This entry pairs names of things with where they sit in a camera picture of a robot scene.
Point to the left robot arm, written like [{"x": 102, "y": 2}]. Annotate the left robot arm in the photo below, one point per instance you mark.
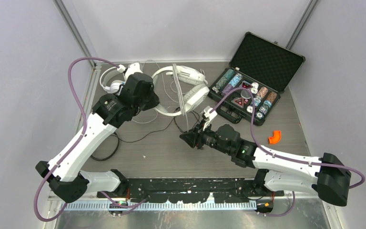
[{"x": 64, "y": 174}]

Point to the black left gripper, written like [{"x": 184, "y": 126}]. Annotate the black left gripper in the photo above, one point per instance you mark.
[{"x": 154, "y": 100}]

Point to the orange curved plastic piece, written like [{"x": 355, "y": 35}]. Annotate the orange curved plastic piece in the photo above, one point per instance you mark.
[{"x": 275, "y": 138}]

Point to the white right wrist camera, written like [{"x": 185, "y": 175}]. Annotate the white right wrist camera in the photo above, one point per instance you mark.
[{"x": 209, "y": 114}]

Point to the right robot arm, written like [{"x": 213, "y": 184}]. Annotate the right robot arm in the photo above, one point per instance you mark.
[{"x": 325, "y": 176}]

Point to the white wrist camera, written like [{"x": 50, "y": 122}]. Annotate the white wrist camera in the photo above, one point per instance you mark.
[
  {"x": 209, "y": 114},
  {"x": 130, "y": 70}
]

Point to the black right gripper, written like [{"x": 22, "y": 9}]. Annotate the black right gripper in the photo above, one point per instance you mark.
[{"x": 190, "y": 138}]

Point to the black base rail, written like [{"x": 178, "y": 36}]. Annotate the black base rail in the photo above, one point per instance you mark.
[{"x": 194, "y": 190}]

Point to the large white grey headphones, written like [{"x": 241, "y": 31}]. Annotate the large white grey headphones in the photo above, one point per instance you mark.
[{"x": 191, "y": 86}]

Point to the black headphones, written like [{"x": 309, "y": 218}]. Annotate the black headphones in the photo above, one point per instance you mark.
[{"x": 108, "y": 150}]

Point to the small white headphones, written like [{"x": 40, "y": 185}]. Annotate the small white headphones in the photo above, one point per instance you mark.
[{"x": 108, "y": 82}]

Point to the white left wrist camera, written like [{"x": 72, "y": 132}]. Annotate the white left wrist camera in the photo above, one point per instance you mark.
[{"x": 130, "y": 70}]

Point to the black poker chip case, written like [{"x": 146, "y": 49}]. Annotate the black poker chip case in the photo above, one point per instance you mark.
[{"x": 255, "y": 78}]

